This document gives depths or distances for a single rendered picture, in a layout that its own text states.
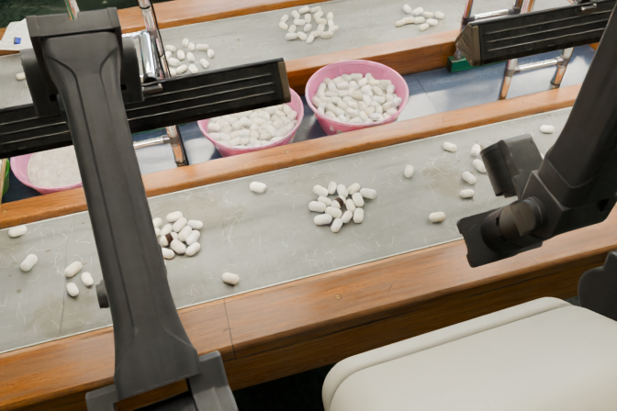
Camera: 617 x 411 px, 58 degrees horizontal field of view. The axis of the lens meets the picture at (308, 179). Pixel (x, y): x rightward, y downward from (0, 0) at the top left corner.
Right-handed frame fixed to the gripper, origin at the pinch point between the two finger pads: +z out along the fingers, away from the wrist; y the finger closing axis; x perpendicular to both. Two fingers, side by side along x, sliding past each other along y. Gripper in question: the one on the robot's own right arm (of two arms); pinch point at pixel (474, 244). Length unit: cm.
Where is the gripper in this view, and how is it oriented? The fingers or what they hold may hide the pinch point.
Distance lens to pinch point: 87.5
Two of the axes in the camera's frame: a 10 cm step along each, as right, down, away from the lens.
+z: -1.1, 2.8, 9.5
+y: -9.6, 2.3, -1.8
